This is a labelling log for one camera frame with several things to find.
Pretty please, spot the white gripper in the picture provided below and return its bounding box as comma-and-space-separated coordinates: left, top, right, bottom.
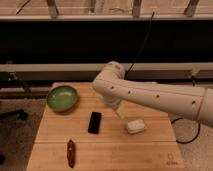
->
102, 94, 126, 119

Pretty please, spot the black eraser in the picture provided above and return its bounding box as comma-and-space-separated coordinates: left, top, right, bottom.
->
88, 112, 102, 134

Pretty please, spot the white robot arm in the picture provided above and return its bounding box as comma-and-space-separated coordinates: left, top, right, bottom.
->
93, 61, 213, 127

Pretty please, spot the white sponge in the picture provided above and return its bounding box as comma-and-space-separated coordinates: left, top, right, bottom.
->
126, 119, 146, 134

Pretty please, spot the green bowl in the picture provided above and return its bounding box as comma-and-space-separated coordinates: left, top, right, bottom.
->
46, 85, 79, 112

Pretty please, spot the black office chair base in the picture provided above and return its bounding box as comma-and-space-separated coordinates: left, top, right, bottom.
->
0, 109, 28, 120

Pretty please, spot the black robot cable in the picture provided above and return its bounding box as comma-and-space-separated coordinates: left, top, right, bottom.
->
171, 116, 202, 145

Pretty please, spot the black hanging cable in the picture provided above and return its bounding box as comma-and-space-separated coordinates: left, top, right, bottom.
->
125, 11, 156, 75

